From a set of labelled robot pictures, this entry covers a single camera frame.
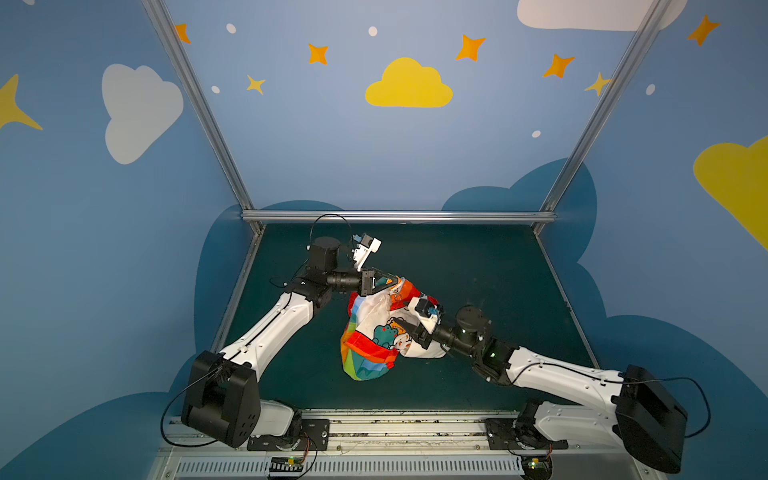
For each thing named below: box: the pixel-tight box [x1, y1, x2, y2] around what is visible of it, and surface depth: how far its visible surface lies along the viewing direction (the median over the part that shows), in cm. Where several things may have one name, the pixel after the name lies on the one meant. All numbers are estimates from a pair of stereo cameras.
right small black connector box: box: [521, 455, 553, 480], surface depth 73 cm
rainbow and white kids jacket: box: [340, 276, 448, 381], surface depth 84 cm
